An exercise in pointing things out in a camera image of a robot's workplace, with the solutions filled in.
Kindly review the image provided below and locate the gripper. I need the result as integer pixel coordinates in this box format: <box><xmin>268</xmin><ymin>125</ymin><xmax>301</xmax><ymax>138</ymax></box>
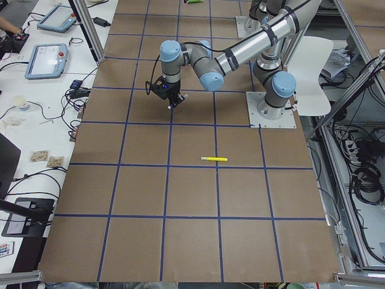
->
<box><xmin>150</xmin><ymin>76</ymin><xmax>180</xmax><ymax>108</ymax></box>

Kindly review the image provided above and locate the purple pen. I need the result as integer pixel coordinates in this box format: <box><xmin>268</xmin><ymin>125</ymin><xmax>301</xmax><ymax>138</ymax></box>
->
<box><xmin>168</xmin><ymin>93</ymin><xmax>188</xmax><ymax>110</ymax></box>

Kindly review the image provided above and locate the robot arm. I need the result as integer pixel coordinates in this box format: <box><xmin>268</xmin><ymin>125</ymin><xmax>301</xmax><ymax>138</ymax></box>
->
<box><xmin>145</xmin><ymin>1</ymin><xmax>320</xmax><ymax>119</ymax></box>
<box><xmin>248</xmin><ymin>0</ymin><xmax>269</xmax><ymax>24</ymax></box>

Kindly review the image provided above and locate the yellow pen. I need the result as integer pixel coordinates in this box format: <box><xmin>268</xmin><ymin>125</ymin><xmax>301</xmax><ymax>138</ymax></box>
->
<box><xmin>200</xmin><ymin>157</ymin><xmax>228</xmax><ymax>162</ymax></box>

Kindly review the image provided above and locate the green pen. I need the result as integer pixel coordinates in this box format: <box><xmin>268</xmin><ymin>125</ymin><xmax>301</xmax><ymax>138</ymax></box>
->
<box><xmin>184</xmin><ymin>0</ymin><xmax>204</xmax><ymax>4</ymax></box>

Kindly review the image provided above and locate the black power adapter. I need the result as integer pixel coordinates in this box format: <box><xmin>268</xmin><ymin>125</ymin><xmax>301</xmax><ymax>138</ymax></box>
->
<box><xmin>93</xmin><ymin>17</ymin><xmax>111</xmax><ymax>27</ymax></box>

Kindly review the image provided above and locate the near teach pendant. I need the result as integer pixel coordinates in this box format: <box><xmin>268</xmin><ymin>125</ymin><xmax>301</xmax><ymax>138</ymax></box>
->
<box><xmin>25</xmin><ymin>43</ymin><xmax>68</xmax><ymax>80</ymax></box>

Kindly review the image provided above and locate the teach pendant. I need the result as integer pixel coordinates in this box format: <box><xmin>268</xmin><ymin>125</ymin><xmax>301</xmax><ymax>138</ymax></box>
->
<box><xmin>37</xmin><ymin>5</ymin><xmax>76</xmax><ymax>33</ymax></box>
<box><xmin>25</xmin><ymin>43</ymin><xmax>68</xmax><ymax>80</ymax></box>

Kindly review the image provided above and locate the snack bag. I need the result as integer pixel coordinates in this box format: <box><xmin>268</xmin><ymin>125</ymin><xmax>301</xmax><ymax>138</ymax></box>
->
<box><xmin>29</xmin><ymin>150</ymin><xmax>49</xmax><ymax>163</ymax></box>
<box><xmin>46</xmin><ymin>156</ymin><xmax>64</xmax><ymax>168</ymax></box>

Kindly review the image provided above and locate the far teach pendant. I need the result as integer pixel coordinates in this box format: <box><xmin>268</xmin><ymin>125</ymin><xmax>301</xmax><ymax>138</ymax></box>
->
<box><xmin>37</xmin><ymin>5</ymin><xmax>76</xmax><ymax>33</ymax></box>

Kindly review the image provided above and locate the white chair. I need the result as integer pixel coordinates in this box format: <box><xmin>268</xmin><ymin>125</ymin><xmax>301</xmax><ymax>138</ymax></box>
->
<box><xmin>288</xmin><ymin>36</ymin><xmax>333</xmax><ymax>116</ymax></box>

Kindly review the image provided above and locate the black device on stand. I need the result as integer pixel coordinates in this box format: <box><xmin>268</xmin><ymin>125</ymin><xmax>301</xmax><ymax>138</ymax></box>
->
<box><xmin>1</xmin><ymin>197</ymin><xmax>55</xmax><ymax>237</ymax></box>

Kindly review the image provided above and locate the colourful remote control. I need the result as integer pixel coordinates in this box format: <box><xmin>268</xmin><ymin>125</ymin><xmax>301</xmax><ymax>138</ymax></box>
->
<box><xmin>0</xmin><ymin>241</ymin><xmax>14</xmax><ymax>258</ymax></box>

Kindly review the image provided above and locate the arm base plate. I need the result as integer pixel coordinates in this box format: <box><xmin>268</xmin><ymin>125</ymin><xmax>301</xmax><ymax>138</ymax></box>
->
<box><xmin>235</xmin><ymin>16</ymin><xmax>260</xmax><ymax>39</ymax></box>
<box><xmin>246</xmin><ymin>92</ymin><xmax>297</xmax><ymax>129</ymax></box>

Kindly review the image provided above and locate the aluminium frame post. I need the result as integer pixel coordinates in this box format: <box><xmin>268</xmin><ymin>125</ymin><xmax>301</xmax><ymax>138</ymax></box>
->
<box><xmin>69</xmin><ymin>0</ymin><xmax>106</xmax><ymax>63</ymax></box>

